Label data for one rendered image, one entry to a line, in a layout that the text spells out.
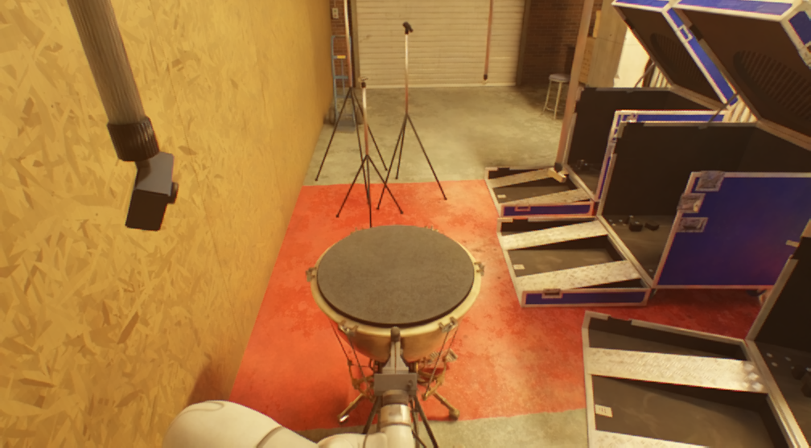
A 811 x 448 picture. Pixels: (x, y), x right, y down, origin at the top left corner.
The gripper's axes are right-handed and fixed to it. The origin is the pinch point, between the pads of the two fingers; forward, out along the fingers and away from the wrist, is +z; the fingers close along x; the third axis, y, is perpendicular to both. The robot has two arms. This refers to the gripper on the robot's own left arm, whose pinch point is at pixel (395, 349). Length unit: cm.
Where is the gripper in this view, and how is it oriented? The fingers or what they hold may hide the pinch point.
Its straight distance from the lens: 142.6
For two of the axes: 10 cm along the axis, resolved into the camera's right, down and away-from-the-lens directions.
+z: -0.2, -7.6, 6.5
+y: 0.0, -6.5, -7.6
